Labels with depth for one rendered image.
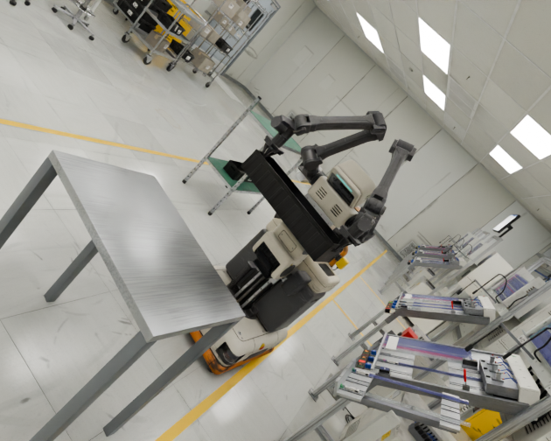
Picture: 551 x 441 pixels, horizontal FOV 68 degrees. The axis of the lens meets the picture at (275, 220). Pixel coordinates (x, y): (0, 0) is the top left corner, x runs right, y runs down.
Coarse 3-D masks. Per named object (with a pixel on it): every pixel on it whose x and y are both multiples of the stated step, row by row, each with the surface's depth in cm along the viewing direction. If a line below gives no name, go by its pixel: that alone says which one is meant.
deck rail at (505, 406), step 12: (384, 384) 207; (396, 384) 205; (420, 384) 201; (432, 384) 199; (432, 396) 199; (468, 396) 193; (480, 396) 191; (492, 396) 191; (492, 408) 190; (504, 408) 188; (516, 408) 186
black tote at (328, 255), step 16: (256, 160) 186; (272, 160) 201; (256, 176) 185; (272, 176) 181; (288, 176) 197; (272, 192) 180; (288, 192) 177; (288, 208) 176; (304, 208) 173; (288, 224) 175; (304, 224) 172; (320, 224) 187; (304, 240) 171; (320, 240) 168; (336, 240) 182; (320, 256) 168
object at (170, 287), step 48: (96, 192) 130; (144, 192) 152; (0, 240) 140; (96, 240) 116; (144, 240) 131; (192, 240) 154; (144, 288) 114; (192, 288) 131; (144, 336) 105; (96, 384) 111; (48, 432) 118
